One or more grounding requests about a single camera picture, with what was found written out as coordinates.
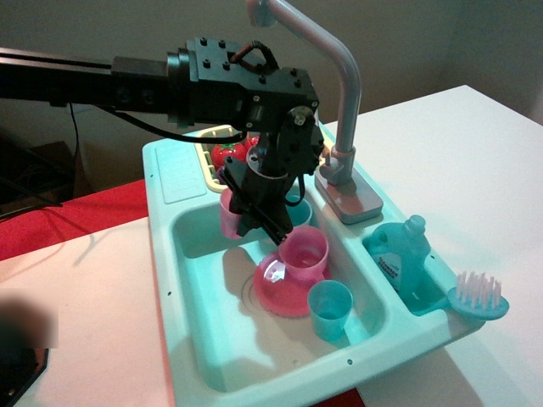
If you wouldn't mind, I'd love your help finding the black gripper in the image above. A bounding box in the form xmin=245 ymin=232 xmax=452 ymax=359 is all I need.
xmin=225 ymin=147 xmax=294 ymax=246

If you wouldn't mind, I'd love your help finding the pink plastic tumbler cup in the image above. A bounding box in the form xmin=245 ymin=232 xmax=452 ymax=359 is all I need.
xmin=220 ymin=188 xmax=242 ymax=240

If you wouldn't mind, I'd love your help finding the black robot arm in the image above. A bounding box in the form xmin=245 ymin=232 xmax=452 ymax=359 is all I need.
xmin=1 ymin=37 xmax=324 ymax=243

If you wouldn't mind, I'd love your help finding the teal mug in sink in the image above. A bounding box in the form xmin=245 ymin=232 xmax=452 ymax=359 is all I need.
xmin=287 ymin=194 xmax=313 ymax=227

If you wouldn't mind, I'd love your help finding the pink mug in sink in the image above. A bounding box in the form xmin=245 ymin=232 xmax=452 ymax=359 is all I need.
xmin=278 ymin=225 xmax=329 ymax=282

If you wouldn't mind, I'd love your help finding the blue tumbler cup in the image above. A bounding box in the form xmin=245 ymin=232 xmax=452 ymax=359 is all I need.
xmin=307 ymin=280 xmax=353 ymax=341

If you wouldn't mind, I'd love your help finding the teal toy sink unit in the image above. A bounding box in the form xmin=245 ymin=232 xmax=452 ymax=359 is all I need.
xmin=143 ymin=139 xmax=482 ymax=406

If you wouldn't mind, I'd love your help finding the purple toy eggplant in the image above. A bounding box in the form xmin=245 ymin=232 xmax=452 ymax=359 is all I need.
xmin=216 ymin=166 xmax=227 ymax=185

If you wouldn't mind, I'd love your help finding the pink scalloped toy plate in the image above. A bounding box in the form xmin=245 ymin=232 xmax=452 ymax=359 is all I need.
xmin=253 ymin=250 xmax=316 ymax=318

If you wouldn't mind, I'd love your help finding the cream dish drying rack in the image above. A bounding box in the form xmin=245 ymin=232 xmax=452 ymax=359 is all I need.
xmin=193 ymin=125 xmax=333 ymax=192

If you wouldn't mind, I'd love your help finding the grey toy faucet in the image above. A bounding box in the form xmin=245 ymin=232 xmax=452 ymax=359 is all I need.
xmin=246 ymin=1 xmax=383 ymax=225

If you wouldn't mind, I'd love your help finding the red toy tomato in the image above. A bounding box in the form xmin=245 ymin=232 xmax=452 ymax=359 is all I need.
xmin=210 ymin=142 xmax=247 ymax=170

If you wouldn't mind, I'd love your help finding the blue toy soap bottle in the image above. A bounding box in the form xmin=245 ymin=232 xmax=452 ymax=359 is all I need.
xmin=363 ymin=215 xmax=430 ymax=300

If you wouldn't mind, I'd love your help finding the blue dish brush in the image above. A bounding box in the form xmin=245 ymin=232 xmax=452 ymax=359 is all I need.
xmin=411 ymin=270 xmax=510 ymax=321

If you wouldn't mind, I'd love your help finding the red cloth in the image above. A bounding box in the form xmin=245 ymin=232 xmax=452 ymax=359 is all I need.
xmin=1 ymin=180 xmax=148 ymax=260

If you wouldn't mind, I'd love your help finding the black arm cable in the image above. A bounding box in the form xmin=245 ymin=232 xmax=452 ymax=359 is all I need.
xmin=95 ymin=105 xmax=247 ymax=143

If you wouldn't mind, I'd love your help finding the black power cable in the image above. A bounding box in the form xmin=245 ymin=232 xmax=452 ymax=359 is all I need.
xmin=0 ymin=103 xmax=94 ymax=238

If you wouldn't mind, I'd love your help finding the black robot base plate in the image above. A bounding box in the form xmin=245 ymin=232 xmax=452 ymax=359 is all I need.
xmin=1 ymin=348 xmax=49 ymax=406

